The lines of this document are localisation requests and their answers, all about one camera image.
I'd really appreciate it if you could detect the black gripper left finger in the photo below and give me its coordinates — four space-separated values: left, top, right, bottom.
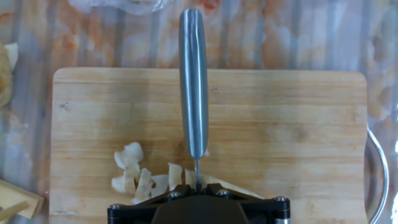
107 184 198 224

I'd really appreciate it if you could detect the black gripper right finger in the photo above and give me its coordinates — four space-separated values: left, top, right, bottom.
200 183 292 224

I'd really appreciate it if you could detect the steel cleaver knife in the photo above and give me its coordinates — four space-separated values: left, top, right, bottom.
178 8 209 187

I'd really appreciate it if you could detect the thin lotus root slice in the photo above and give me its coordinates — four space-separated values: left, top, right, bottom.
111 169 137 194
114 142 144 170
150 174 170 197
167 162 183 190
132 167 153 205
185 169 198 186

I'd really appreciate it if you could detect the long lotus root strip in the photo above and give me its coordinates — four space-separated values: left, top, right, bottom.
198 174 265 200

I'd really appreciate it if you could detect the small pale lotus root piece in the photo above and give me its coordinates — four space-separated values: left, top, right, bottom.
4 42 19 71

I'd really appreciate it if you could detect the bamboo cutting board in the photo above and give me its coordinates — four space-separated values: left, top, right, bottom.
49 67 369 224

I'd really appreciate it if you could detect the wooden peg dish rack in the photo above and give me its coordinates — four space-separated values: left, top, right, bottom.
0 179 45 224

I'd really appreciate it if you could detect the marble pattern plastic mat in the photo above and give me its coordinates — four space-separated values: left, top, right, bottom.
0 0 398 224

